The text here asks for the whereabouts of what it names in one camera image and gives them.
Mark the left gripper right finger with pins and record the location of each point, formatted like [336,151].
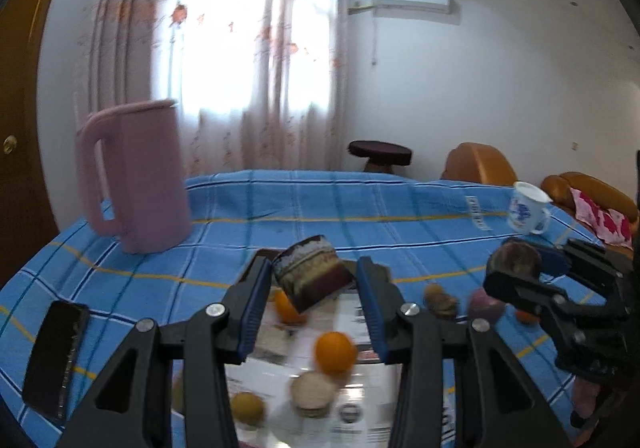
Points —
[380,302]

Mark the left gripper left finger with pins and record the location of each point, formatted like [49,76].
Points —
[246,302]

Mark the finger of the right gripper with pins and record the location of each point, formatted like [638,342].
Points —
[552,261]
[548,303]

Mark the orange mandarin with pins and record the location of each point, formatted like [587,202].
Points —
[526,318]
[286,312]
[334,353]

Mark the dark mangosteen back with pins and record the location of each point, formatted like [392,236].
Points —
[441,304]

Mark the purple round passion fruit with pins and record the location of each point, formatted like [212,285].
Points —
[483,306]

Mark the small green-brown kiwi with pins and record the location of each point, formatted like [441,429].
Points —
[248,409]

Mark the person's right hand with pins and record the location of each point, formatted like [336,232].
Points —
[584,397]

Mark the white blue enamel mug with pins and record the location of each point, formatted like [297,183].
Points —
[529,209]

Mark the pink floral cloth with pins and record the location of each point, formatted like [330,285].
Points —
[611,227]

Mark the brown leather sofa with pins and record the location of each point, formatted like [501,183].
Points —
[607,197]

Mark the blue plaid tablecloth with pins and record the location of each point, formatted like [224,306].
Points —
[149,372]

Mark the pink metal tin box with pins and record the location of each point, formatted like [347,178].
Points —
[362,411]

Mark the orange leather armchair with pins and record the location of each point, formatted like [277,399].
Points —
[475,162]

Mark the dark round stool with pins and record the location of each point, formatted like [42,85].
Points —
[382,157]

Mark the pink electric kettle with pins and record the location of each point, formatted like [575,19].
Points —
[130,177]

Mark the black smartphone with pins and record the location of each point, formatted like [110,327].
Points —
[52,361]

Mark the brown wooden door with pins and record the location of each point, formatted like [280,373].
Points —
[27,221]

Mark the sheer floral curtain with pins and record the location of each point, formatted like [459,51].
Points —
[258,84]

